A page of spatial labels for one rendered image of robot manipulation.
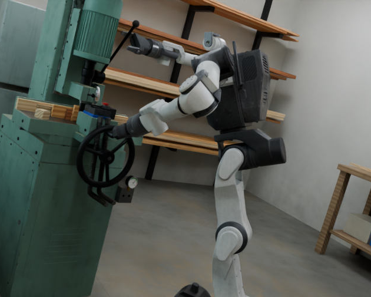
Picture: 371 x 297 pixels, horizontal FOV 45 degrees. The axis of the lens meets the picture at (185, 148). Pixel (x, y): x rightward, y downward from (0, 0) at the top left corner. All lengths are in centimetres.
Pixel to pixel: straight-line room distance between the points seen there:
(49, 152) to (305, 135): 387
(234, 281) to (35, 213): 95
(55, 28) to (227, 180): 116
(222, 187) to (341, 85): 352
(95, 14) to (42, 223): 99
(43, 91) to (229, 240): 120
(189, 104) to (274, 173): 427
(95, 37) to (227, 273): 123
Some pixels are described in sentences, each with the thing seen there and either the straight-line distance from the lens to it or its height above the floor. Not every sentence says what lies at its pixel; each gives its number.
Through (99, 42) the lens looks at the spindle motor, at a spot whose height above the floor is 129.
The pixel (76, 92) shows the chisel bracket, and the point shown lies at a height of 103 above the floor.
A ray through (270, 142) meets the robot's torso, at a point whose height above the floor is 107.
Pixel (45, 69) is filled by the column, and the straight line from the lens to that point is 242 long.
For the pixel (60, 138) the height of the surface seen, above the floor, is 83.
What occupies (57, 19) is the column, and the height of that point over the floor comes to 135.
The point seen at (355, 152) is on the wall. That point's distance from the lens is 501.
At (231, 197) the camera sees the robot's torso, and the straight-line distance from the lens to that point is 196.
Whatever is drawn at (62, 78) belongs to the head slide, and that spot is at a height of 107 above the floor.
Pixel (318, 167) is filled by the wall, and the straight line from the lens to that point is 528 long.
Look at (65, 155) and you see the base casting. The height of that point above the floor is 75.
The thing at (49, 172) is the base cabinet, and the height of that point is 67.
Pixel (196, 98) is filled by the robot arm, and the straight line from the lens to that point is 151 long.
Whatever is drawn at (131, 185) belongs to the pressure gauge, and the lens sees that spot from 227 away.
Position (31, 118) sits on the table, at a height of 90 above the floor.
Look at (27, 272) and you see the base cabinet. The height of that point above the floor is 17.
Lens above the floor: 123
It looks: 9 degrees down
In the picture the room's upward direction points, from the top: 15 degrees clockwise
